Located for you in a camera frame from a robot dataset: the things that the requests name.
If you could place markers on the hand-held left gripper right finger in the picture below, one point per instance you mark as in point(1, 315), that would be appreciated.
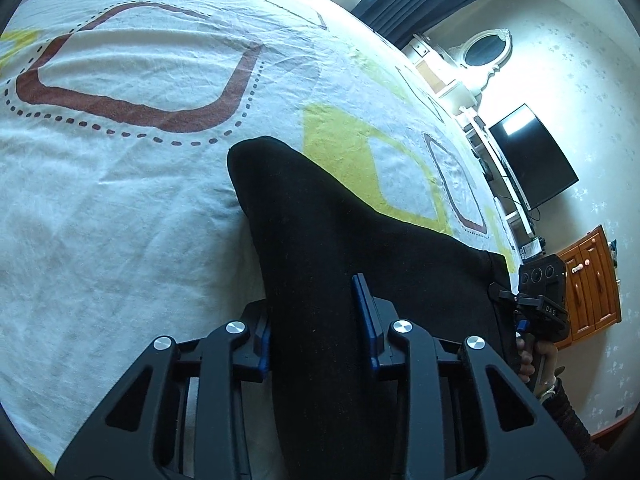
point(363, 320)

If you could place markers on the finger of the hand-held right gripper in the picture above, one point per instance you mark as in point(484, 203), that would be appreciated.
point(521, 323)
point(502, 292)

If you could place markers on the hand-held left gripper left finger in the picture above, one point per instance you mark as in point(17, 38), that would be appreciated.
point(264, 352)

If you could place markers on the black pants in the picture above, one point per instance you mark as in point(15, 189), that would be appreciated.
point(325, 240)

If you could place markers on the person's right forearm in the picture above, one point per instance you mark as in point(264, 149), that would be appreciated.
point(575, 420)

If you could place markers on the person's right hand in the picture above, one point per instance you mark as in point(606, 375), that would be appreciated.
point(550, 365)

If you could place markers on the brown wooden cabinet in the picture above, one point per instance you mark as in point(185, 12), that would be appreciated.
point(592, 285)

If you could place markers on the white media cabinet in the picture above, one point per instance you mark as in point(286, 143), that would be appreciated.
point(505, 185)

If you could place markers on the black television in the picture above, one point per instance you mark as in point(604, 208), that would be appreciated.
point(532, 157)

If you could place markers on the white patterned bed sheet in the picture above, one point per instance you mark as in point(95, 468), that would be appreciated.
point(125, 210)

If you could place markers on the white dressing table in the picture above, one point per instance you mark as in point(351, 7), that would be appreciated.
point(435, 75)

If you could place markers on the white oval vanity mirror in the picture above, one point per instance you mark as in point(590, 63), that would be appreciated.
point(485, 50)

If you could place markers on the dark blue curtain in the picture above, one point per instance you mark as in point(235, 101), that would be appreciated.
point(400, 5)

